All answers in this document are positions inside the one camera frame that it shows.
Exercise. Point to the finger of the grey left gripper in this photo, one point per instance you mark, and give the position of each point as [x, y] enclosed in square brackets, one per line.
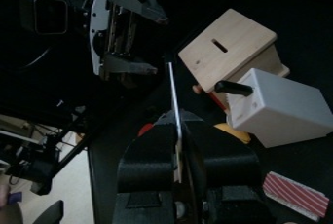
[130, 65]
[138, 5]

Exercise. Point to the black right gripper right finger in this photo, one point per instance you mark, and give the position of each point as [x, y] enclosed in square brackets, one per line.
[229, 169]

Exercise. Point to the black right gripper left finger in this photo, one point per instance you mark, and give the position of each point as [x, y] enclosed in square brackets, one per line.
[147, 163]

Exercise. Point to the toy cleaver with silver blade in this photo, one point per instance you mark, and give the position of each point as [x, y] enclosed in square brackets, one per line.
[175, 104]

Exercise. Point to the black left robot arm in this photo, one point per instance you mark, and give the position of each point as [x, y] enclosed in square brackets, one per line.
[43, 39]

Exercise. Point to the red toy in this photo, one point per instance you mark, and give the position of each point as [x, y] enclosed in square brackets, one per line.
[146, 129]

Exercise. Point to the yellow toy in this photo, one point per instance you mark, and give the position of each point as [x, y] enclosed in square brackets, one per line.
[235, 133]

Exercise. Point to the red white striped box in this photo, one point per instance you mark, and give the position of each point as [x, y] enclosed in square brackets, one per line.
[297, 195]

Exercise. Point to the wooden peg with red stick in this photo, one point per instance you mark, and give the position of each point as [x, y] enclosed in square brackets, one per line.
[213, 96]

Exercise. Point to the wooden box with slot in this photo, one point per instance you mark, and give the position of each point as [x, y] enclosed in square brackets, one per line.
[229, 49]

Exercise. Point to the purple object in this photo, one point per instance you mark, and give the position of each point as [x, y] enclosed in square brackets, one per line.
[15, 197]

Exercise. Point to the black frame pole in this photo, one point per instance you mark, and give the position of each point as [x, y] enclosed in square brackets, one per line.
[75, 146]

